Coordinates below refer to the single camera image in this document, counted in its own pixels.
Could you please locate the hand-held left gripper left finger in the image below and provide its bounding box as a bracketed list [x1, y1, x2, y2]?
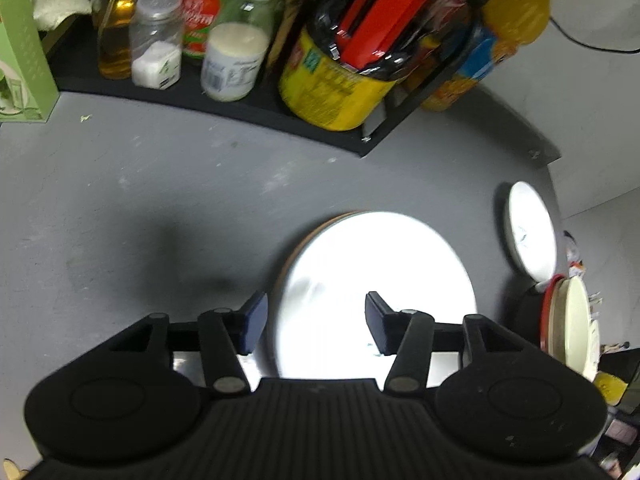
[107, 290, 268, 394]

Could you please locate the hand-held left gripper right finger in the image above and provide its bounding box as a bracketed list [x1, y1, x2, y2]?
[365, 291, 538, 394]

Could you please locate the large deep white plate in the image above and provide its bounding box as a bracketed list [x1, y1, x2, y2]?
[275, 211, 477, 381]

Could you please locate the red and black bowl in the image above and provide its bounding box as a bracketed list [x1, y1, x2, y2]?
[514, 274, 568, 361]

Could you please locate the cream bowl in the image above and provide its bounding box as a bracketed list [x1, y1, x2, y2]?
[548, 276, 595, 376]
[589, 317, 602, 378]

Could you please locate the small deep white plate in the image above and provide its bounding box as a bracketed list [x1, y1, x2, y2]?
[502, 181, 557, 281]

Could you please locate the round printed tin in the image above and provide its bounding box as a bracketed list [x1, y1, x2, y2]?
[564, 230, 587, 277]

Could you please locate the black metal rack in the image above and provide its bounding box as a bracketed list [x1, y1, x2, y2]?
[47, 0, 531, 158]

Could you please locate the small white jar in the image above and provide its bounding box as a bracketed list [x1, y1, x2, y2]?
[201, 22, 271, 102]

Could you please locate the clear salt jar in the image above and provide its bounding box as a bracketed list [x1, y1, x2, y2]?
[129, 0, 183, 90]

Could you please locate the red label bottle green cap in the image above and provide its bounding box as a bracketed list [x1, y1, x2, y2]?
[180, 0, 236, 58]

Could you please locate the oil bottle tall white cap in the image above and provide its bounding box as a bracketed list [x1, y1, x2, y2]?
[91, 0, 151, 80]

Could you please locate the orange juice bottle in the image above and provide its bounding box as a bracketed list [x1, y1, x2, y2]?
[420, 0, 563, 112]

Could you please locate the green carton box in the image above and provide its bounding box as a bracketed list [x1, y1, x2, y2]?
[0, 0, 61, 123]

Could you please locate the large dark bottle red handle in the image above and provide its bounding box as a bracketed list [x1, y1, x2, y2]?
[278, 0, 473, 132]

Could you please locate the black power cable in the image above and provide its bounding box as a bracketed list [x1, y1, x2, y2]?
[550, 15, 640, 53]

